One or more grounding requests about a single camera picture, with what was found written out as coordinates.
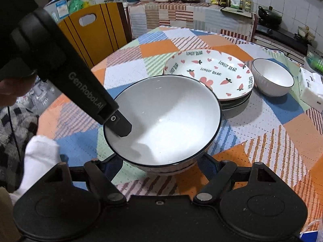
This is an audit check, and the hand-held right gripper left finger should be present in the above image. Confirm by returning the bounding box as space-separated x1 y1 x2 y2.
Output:
38 154 127 205

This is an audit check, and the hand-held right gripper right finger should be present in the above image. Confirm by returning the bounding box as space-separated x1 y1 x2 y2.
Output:
194 154 284 205

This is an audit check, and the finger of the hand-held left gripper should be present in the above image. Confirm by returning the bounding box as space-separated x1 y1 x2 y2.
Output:
103 110 133 139

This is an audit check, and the blue fried egg plate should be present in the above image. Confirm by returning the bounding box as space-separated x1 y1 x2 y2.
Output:
219 92 253 109

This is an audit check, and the carrot print white plate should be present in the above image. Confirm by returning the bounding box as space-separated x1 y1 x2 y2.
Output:
163 48 255 101

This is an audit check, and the person's left hand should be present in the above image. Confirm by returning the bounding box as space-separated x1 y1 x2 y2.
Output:
0 78 36 102

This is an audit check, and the white packet with blue label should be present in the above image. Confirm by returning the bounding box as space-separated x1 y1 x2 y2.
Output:
54 0 70 20

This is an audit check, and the green plastic bag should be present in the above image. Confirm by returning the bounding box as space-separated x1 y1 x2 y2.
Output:
68 0 85 14

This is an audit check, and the grey plaid fleece clothing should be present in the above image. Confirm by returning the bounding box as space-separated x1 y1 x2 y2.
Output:
0 101 39 192

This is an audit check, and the white cloth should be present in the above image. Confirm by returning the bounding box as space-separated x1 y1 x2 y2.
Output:
10 135 62 202

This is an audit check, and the white tissue pack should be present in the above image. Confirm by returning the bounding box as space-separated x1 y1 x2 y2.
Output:
298 67 323 109

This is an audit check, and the striped patchwork counter cloth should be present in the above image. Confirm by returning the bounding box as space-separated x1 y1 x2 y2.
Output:
126 1 256 42

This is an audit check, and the white lower cabinet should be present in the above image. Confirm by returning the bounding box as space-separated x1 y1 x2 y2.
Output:
252 34 306 61

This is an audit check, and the green plastic basket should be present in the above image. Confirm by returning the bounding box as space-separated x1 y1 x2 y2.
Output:
304 44 323 72

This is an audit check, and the black gas stove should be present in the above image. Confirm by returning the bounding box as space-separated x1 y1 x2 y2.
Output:
255 23 311 53

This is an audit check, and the cutting board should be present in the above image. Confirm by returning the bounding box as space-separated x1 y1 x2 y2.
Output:
221 6 255 15

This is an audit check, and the black wok with lid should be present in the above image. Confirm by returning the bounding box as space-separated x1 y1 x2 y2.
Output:
257 6 282 29

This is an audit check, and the small pot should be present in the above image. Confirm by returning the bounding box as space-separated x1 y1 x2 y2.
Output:
298 26 316 41

